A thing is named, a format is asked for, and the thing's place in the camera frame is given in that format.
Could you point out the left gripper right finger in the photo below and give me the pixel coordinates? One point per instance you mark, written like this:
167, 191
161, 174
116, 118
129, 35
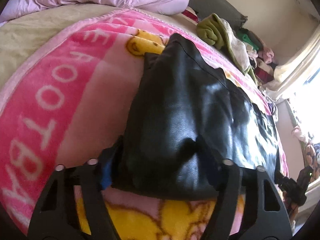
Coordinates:
264, 217

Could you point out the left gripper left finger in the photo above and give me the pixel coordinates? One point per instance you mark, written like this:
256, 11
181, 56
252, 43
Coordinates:
71, 205

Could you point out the black leather jacket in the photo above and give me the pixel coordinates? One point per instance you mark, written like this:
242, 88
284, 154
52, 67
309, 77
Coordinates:
185, 119

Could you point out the pile of folded clothes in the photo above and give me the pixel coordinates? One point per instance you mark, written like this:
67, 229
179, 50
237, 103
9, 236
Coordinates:
261, 57

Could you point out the pink cartoon bear blanket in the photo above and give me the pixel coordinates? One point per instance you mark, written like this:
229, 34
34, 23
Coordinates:
54, 116

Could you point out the cream curtain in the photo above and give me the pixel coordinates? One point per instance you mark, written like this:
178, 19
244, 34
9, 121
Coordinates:
290, 76

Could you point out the beige bed sheet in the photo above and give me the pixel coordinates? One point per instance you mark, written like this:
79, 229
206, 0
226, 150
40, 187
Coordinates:
20, 38

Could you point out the green and cream garment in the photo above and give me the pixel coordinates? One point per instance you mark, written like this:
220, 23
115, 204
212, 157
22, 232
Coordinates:
217, 32

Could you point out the dark grey headboard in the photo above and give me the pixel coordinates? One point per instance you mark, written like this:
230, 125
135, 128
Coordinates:
222, 8

